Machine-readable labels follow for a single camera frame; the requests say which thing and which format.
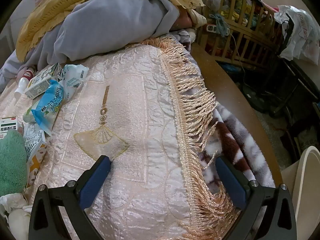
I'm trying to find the white trash bucket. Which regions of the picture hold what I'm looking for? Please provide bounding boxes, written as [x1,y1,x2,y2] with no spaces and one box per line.
[281,146,320,239]

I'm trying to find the brown white fleece blanket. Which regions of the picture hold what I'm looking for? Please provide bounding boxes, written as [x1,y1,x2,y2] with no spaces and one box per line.
[199,104,275,193]

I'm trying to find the green plush cloth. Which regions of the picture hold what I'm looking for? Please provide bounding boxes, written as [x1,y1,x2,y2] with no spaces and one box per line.
[0,129,28,196]

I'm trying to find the printed drink carton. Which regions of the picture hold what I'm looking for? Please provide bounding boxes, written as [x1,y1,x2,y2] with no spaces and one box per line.
[23,122,48,187]

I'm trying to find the white medicine box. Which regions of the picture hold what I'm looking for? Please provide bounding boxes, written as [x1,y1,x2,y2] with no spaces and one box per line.
[0,116,19,139]

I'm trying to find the blue snack wrapper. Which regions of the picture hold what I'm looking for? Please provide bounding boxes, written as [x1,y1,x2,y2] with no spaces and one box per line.
[31,80,64,135]

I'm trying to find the green white milk carton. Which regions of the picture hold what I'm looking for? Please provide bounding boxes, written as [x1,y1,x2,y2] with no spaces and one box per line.
[24,63,61,100]

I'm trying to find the pink embroidered bedspread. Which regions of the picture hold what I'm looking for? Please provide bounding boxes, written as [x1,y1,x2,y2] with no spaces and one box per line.
[0,37,241,240]

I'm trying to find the small white bottle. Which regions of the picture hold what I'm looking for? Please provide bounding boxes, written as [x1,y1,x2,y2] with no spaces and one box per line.
[14,68,34,100]

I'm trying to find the white crumpled wrapper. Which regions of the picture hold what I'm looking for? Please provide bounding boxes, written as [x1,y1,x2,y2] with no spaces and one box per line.
[58,64,89,102]

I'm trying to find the white plastic bag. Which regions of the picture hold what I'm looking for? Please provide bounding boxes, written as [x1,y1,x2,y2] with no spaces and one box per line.
[274,5,319,65]

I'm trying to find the wooden baby crib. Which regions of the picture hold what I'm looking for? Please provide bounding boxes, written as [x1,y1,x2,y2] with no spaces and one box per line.
[197,0,284,67]

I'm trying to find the grey blue quilt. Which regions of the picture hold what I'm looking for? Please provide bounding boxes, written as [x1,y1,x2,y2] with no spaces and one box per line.
[1,0,180,90]

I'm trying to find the wooden bed frame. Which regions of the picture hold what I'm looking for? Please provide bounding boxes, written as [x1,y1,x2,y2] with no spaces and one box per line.
[190,43,283,186]

